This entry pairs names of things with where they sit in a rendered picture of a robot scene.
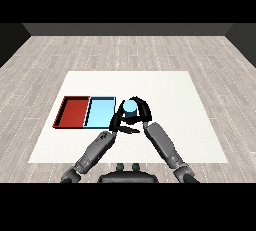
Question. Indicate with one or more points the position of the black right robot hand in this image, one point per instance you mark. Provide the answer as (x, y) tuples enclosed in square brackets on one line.
[(143, 111)]

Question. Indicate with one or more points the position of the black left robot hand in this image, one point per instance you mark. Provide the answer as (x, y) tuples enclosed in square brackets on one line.
[(115, 121)]

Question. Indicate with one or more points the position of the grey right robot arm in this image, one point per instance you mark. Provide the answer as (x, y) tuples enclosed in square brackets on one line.
[(166, 148)]

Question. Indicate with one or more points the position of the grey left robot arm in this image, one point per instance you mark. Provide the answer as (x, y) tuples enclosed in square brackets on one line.
[(90, 156)]

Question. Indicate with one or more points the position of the small blue can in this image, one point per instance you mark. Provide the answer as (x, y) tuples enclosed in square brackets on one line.
[(130, 107)]

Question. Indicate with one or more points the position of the light blue shallow open box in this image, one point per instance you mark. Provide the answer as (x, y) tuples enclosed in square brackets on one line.
[(100, 112)]

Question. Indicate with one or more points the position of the red shallow open box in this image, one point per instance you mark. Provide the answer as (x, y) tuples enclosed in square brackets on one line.
[(74, 111)]

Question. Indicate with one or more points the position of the dark grey robot body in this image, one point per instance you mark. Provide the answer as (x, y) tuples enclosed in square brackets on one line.
[(128, 176)]

